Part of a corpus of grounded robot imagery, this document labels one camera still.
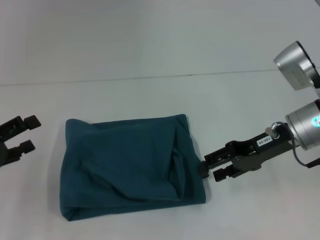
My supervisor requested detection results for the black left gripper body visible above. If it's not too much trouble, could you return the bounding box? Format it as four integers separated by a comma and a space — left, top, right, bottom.
0, 132, 22, 168

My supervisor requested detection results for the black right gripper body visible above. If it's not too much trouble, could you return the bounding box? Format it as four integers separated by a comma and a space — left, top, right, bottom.
231, 123, 295, 179

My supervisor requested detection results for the blue shirt with FREE print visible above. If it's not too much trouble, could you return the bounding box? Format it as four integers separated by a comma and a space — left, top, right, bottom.
58, 113, 207, 222

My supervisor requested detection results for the right gripper cable with plug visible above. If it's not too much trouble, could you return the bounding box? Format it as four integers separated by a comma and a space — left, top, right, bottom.
264, 120, 320, 169

